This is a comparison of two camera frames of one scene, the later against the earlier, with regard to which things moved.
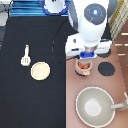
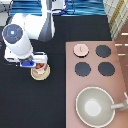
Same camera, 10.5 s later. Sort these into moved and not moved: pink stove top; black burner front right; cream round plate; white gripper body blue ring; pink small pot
Moved: pink small pot; white gripper body blue ring
Not moved: pink stove top; black burner front right; cream round plate
